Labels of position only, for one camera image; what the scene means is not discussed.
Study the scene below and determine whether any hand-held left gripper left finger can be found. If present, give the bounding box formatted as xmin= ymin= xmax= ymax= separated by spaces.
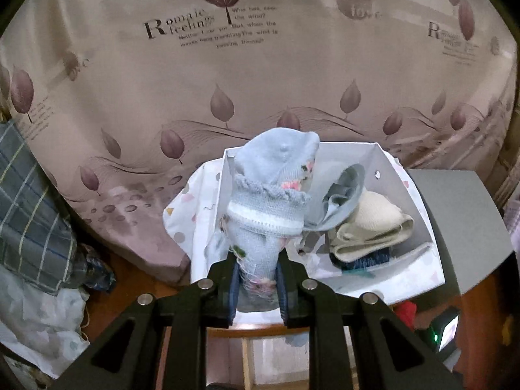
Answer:
xmin=49 ymin=258 xmax=240 ymax=390

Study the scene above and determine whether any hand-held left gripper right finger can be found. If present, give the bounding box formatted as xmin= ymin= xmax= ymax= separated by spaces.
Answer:
xmin=276 ymin=252 xmax=464 ymax=390

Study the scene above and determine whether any light blue knit sock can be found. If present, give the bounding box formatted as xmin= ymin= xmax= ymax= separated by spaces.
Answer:
xmin=205 ymin=127 xmax=321 ymax=348

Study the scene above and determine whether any dark blue underwear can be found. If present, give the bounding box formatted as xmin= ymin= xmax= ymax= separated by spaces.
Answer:
xmin=331 ymin=250 xmax=393 ymax=271

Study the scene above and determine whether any grey underwear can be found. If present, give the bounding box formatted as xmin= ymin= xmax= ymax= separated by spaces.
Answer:
xmin=303 ymin=163 xmax=366 ymax=232

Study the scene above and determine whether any cream underwear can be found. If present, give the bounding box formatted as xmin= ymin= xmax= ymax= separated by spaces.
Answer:
xmin=328 ymin=190 xmax=415 ymax=264

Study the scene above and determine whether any white shoe box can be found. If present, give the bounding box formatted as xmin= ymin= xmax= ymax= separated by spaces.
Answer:
xmin=215 ymin=142 xmax=437 ymax=269

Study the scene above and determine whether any wooden nightstand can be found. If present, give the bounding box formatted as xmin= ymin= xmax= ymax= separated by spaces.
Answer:
xmin=203 ymin=323 xmax=354 ymax=340

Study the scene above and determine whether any red cloth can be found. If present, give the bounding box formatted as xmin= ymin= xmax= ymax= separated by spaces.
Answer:
xmin=394 ymin=301 xmax=419 ymax=332

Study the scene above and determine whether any small yellow object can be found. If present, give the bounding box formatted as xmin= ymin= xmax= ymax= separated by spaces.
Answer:
xmin=501 ymin=315 xmax=516 ymax=346

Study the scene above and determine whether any white dotted cloth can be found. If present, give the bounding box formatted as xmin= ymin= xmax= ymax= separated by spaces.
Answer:
xmin=163 ymin=156 xmax=446 ymax=307

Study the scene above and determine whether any grey cabinet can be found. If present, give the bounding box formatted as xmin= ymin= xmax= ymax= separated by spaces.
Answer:
xmin=406 ymin=170 xmax=514 ymax=295

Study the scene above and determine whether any blue plastic packet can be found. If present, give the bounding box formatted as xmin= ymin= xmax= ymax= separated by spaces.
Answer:
xmin=67 ymin=244 xmax=116 ymax=293

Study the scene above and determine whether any white floral cloth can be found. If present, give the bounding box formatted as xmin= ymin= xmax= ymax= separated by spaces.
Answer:
xmin=0 ymin=268 xmax=90 ymax=378

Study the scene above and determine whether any grey plaid quilt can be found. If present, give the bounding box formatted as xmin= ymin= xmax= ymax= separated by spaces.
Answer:
xmin=0 ymin=120 xmax=88 ymax=295

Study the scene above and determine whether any leaf print bed sheet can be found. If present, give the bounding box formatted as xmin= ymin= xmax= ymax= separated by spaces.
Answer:
xmin=0 ymin=0 xmax=520 ymax=285

